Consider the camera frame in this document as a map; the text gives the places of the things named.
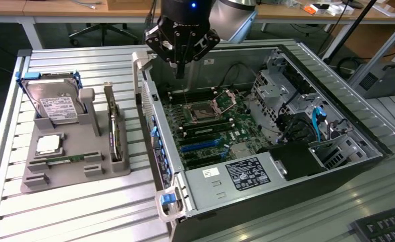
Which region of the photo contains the blue flat wire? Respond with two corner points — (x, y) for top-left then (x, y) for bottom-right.
(313, 106), (329, 142)

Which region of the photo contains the CPU socket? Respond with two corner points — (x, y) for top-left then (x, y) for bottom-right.
(189, 102), (220, 122)

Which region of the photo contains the metal socket cover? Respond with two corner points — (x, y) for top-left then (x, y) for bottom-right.
(210, 89), (238, 113)

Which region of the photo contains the brown wooden box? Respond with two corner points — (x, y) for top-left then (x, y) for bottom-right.
(107, 0), (162, 11)

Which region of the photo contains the black open PC case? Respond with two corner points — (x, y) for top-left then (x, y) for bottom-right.
(135, 44), (395, 242)

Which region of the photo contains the blue expansion slot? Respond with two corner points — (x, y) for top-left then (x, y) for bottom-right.
(181, 140), (224, 153)

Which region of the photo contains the silver finned chipset heatsink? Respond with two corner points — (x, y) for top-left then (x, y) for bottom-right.
(232, 143), (254, 156)

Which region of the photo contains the small black white device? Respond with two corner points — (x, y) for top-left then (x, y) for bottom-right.
(310, 3), (332, 12)

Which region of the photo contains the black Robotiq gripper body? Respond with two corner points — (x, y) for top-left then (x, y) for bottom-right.
(157, 0), (216, 63)

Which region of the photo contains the green RAM stick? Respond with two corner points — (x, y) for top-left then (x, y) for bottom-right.
(46, 154), (86, 166)

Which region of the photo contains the wooden desk white frame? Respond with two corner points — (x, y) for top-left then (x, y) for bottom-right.
(254, 0), (395, 60)
(0, 0), (163, 50)

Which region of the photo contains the black labelled RAM stick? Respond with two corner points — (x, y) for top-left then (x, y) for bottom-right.
(184, 123), (236, 138)

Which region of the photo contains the hard disk with blue caddy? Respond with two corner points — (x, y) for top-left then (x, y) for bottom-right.
(15, 71), (89, 126)

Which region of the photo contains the black plastic shroud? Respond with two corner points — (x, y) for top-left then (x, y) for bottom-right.
(268, 141), (329, 182)

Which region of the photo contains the silver vented metal bracket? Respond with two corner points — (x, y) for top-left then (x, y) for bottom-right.
(309, 133), (369, 170)

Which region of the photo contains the grey case corner bracket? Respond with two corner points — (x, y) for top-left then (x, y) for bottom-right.
(154, 186), (188, 223)
(131, 51), (158, 96)

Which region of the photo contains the black hanging cable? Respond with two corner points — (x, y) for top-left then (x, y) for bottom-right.
(145, 0), (159, 28)

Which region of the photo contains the grey plastic parts rack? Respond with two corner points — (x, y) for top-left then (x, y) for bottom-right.
(21, 87), (131, 195)

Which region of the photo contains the thin metal locking lever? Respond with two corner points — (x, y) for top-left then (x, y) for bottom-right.
(182, 85), (190, 109)

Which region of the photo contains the graphics card with metal bracket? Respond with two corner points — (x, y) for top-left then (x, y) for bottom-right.
(103, 81), (125, 162)

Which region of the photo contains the white cardboard box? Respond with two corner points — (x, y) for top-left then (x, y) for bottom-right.
(325, 5), (356, 17)

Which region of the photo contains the grey computer tower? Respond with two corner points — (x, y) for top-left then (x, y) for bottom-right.
(348, 61), (395, 99)

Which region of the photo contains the black office chair base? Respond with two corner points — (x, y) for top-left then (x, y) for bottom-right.
(69, 23), (141, 46)

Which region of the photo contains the grey box on floor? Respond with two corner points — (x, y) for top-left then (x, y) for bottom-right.
(369, 28), (395, 85)

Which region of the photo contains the black tripod pole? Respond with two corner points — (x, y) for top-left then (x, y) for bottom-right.
(322, 0), (380, 64)

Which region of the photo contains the long black expansion slot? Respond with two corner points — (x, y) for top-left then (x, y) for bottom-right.
(186, 159), (229, 170)
(178, 134), (221, 147)
(185, 153), (226, 164)

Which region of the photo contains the silver disk bay cage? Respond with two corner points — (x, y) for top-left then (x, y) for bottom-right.
(252, 49), (324, 127)

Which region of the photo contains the silver CPU chip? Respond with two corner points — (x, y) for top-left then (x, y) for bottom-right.
(35, 135), (63, 155)

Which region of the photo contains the black looped wire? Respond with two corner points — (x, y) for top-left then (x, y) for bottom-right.
(221, 62), (253, 89)

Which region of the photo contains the black drive wire bundle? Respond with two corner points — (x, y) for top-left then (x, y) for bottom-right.
(277, 88), (316, 145)

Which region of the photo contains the grey power supply unit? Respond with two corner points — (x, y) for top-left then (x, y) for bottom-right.
(177, 152), (289, 212)

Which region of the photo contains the blue case latch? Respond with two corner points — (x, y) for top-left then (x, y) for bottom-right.
(162, 193), (180, 205)

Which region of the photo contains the black keyboard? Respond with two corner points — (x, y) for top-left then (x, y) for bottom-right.
(350, 201), (395, 242)

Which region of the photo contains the green motherboard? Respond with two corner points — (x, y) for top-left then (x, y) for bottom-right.
(162, 84), (276, 171)

